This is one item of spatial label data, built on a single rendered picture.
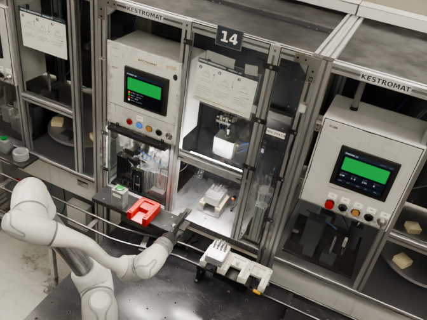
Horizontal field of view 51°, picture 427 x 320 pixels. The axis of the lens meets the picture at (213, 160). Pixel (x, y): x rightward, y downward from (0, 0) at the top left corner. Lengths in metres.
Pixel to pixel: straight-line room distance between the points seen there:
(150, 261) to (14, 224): 0.58
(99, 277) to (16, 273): 1.41
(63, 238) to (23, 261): 1.82
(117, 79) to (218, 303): 1.29
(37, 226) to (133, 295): 0.88
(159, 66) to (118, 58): 0.24
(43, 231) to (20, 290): 1.70
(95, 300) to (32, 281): 1.41
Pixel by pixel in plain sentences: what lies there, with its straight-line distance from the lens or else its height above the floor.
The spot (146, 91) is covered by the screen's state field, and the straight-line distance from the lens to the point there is 2.26.
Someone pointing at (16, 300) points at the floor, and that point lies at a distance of 3.44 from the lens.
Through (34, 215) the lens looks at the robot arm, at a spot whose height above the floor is 1.45.
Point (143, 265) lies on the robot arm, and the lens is 2.00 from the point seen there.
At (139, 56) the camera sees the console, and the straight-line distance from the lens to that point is 2.24.
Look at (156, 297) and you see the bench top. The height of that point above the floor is 0.68.
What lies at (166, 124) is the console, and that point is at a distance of 2.31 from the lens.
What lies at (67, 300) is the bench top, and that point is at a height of 0.68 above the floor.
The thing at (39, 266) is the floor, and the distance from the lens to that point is 3.61.
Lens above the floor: 2.66
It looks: 34 degrees down
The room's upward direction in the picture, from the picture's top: 9 degrees clockwise
